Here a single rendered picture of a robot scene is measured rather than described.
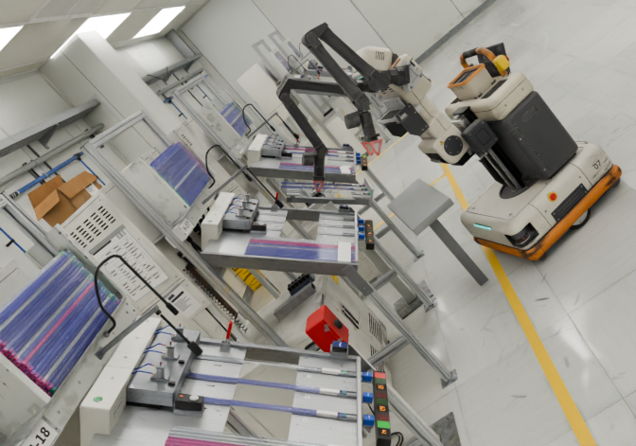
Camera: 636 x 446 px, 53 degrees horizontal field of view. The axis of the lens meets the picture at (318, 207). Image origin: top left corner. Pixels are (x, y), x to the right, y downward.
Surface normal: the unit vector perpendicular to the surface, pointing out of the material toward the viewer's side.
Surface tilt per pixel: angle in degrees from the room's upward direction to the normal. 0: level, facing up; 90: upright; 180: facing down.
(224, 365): 47
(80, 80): 90
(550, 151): 90
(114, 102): 90
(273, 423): 90
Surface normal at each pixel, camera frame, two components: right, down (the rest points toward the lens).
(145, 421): 0.11, -0.94
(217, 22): -0.05, 0.33
